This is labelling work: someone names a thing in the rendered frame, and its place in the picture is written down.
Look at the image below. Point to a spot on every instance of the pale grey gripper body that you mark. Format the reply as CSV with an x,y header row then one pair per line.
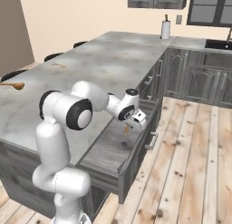
x,y
140,123

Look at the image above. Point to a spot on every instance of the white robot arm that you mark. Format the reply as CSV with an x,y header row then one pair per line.
x,y
54,143

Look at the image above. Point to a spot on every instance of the open grey drawer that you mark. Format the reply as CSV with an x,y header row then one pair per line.
x,y
105,149

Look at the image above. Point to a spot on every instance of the closed grey drawer front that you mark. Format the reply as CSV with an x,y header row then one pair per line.
x,y
150,76

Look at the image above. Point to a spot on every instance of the golden metallic utensil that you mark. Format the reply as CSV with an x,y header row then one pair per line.
x,y
126,129

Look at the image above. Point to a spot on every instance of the narrow grey cupboard door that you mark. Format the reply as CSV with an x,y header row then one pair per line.
x,y
160,76

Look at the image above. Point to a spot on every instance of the grey base cupboard run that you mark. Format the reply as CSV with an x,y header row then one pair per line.
x,y
196,78

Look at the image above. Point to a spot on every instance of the white paper towel roll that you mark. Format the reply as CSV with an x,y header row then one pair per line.
x,y
165,28

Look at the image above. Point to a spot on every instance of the black stool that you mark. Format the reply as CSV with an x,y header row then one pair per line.
x,y
12,75
53,56
79,43

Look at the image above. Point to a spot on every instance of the black sink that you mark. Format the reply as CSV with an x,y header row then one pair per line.
x,y
218,44

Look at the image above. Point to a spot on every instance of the grey tap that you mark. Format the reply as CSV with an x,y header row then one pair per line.
x,y
229,36

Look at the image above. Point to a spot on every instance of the grey island cupboard body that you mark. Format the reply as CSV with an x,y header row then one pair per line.
x,y
21,176

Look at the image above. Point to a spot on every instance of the wooden spoon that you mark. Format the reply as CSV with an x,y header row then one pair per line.
x,y
15,85

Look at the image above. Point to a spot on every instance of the dark framed window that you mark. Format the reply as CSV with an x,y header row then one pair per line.
x,y
211,8

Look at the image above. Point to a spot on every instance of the grey wall socket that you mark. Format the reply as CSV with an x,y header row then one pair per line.
x,y
178,19

